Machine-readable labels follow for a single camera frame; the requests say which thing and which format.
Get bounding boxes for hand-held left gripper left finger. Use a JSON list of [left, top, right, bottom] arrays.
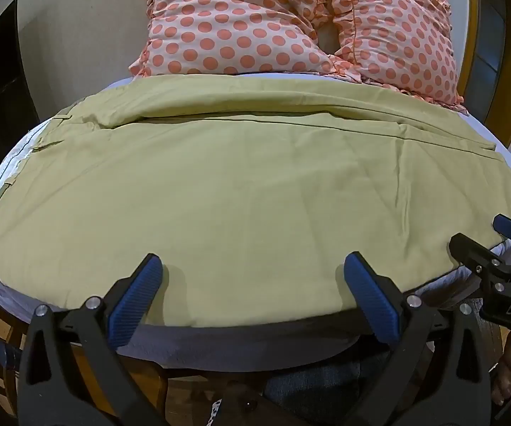
[[18, 253, 165, 426]]

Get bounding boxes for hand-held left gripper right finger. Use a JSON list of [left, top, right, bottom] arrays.
[[343, 251, 492, 426]]

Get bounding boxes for khaki pants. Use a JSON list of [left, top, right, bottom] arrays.
[[0, 73, 511, 330]]

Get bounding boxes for white bed sheet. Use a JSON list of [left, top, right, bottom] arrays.
[[0, 70, 511, 367]]

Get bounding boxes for person's jeans leg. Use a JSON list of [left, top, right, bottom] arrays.
[[262, 355, 399, 426]]

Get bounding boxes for orange polka dot pillow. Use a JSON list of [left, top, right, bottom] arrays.
[[322, 0, 467, 115], [129, 0, 340, 79]]

